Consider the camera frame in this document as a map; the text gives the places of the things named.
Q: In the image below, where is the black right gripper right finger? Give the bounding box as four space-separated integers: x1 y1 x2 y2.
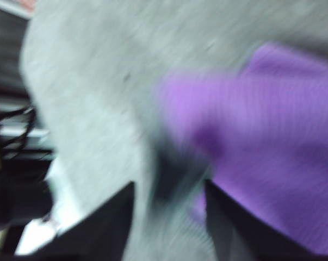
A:
203 179 328 261

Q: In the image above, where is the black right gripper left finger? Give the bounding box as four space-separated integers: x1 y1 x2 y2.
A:
15 181 135 261

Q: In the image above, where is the purple towel with grey hem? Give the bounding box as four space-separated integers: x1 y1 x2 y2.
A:
154 41 328 258

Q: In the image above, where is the black equipment block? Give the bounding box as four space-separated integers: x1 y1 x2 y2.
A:
0 173 54 228

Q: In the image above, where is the grey table cloth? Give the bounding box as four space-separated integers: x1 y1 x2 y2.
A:
18 0 328 261

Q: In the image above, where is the black cable bundle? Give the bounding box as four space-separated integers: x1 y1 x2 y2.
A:
0 105 37 154

